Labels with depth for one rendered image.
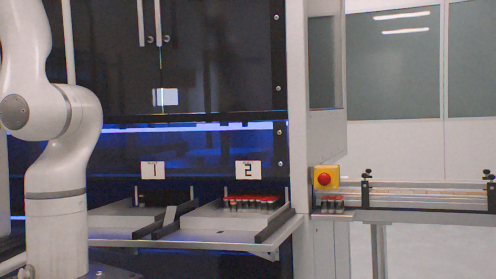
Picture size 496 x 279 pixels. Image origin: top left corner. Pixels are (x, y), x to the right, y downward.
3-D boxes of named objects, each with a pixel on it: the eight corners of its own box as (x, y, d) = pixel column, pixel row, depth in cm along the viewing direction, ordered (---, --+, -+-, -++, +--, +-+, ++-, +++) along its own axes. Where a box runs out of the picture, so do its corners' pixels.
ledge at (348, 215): (318, 212, 192) (318, 206, 192) (357, 213, 188) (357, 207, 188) (310, 220, 179) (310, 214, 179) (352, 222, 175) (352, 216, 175)
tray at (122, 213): (131, 206, 206) (130, 196, 206) (199, 207, 198) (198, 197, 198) (74, 227, 173) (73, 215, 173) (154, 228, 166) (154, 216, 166)
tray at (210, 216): (220, 207, 196) (220, 197, 196) (294, 209, 188) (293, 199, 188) (180, 228, 163) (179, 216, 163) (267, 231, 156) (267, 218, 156)
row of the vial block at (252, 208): (224, 211, 188) (223, 197, 188) (277, 212, 183) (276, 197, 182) (222, 212, 186) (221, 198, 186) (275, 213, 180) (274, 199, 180)
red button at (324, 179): (319, 184, 177) (319, 171, 177) (332, 184, 176) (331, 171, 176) (316, 186, 174) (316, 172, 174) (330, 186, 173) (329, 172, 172)
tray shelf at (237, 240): (118, 211, 207) (118, 206, 207) (309, 215, 187) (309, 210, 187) (27, 244, 162) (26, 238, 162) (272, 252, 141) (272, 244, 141)
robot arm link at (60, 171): (10, 199, 121) (4, 83, 120) (71, 185, 139) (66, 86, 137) (60, 199, 117) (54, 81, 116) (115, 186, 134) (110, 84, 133)
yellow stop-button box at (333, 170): (318, 186, 184) (317, 164, 184) (340, 186, 182) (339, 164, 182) (313, 190, 177) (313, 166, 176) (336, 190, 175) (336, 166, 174)
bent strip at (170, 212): (168, 225, 169) (167, 205, 168) (177, 225, 168) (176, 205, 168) (146, 236, 155) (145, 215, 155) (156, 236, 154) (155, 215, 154)
